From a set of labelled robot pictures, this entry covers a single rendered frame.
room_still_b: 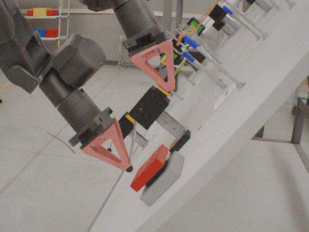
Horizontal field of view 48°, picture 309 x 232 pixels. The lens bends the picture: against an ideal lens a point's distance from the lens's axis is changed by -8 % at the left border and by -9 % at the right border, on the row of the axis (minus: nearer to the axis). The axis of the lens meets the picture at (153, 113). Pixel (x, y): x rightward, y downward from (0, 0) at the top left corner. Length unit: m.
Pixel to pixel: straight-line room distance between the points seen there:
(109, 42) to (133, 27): 7.83
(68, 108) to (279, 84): 0.37
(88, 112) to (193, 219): 0.46
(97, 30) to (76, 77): 7.88
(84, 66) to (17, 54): 0.11
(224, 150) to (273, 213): 0.67
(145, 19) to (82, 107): 0.17
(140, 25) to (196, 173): 0.28
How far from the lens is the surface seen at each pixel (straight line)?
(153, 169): 0.42
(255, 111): 0.36
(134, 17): 0.58
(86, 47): 0.58
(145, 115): 0.59
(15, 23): 0.58
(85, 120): 0.61
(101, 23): 8.42
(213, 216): 0.97
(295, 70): 0.36
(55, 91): 0.61
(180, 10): 2.13
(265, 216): 1.00
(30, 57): 0.60
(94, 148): 0.62
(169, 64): 0.57
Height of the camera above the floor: 1.30
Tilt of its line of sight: 16 degrees down
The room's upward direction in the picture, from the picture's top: 4 degrees clockwise
